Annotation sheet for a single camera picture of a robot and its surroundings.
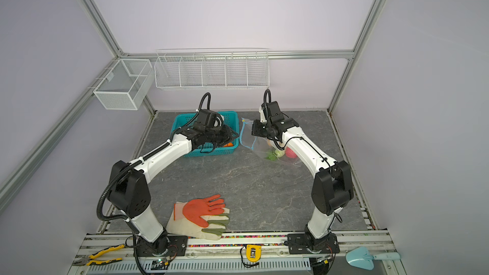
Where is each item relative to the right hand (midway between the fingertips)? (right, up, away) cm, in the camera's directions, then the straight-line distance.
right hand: (253, 130), depth 86 cm
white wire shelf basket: (-22, +32, +13) cm, 41 cm away
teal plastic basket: (-12, +6, +17) cm, 22 cm away
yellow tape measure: (0, -46, -15) cm, 49 cm away
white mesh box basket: (-68, +24, +14) cm, 73 cm away
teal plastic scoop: (+41, -48, -14) cm, 65 cm away
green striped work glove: (-15, -39, -8) cm, 43 cm away
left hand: (-7, -4, -2) cm, 8 cm away
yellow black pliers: (-62, -49, -16) cm, 80 cm away
